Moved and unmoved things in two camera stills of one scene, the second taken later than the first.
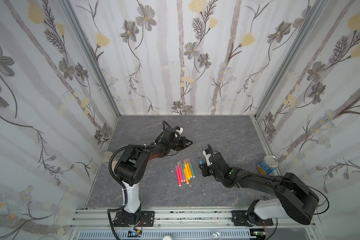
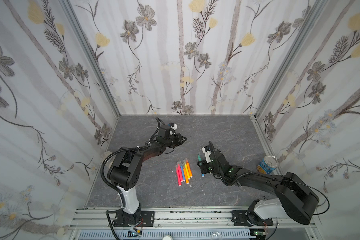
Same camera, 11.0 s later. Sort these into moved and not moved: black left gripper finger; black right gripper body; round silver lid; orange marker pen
Moved: black left gripper finger
Not moved: round silver lid; black right gripper body; orange marker pen
